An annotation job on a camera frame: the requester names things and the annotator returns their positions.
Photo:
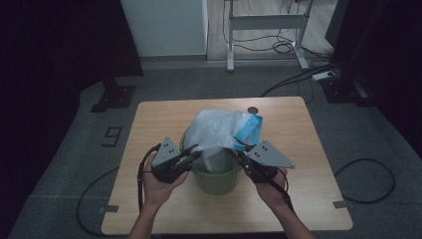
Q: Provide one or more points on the white cabinet panel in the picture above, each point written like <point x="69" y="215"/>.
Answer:
<point x="164" y="26"/>

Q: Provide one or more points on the person's left hand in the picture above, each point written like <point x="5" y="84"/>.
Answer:
<point x="157" y="192"/>

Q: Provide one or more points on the white plastic trash bag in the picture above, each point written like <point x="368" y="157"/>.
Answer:
<point x="215" y="131"/>

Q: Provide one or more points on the white desk frame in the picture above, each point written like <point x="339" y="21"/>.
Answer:
<point x="265" y="21"/>

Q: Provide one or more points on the person's right hand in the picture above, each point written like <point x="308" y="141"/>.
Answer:
<point x="273" y="192"/>

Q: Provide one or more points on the black curtain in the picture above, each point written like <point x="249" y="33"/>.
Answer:
<point x="384" y="49"/>
<point x="49" y="49"/>

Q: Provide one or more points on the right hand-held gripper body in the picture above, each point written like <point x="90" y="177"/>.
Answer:
<point x="268" y="157"/>

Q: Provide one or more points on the green plastic bucket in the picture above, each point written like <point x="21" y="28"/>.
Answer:
<point x="217" y="181"/>

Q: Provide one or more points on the black stand base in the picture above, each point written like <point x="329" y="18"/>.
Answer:
<point x="114" y="96"/>
<point x="345" y="91"/>

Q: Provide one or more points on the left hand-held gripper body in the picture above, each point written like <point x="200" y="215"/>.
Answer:
<point x="166" y="159"/>

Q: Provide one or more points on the dark round table grommet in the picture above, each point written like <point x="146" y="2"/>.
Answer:
<point x="252" y="110"/>

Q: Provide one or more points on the white power strip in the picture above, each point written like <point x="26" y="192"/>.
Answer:
<point x="322" y="75"/>

